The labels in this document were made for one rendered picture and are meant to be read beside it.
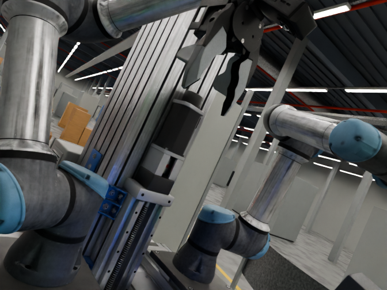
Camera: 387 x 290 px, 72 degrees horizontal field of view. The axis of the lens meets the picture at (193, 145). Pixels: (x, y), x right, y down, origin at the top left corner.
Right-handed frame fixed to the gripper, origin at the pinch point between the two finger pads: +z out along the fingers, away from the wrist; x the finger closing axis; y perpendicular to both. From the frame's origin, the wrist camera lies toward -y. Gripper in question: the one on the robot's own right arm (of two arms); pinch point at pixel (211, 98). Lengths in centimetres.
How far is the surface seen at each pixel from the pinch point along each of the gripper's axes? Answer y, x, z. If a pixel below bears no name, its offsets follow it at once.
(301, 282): 29, -200, 61
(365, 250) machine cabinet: 57, -666, 38
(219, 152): 128, -171, -4
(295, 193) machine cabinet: 343, -940, -21
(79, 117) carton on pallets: 662, -269, 43
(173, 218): 128, -151, 66
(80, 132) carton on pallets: 656, -285, 76
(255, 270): 72, -220, 79
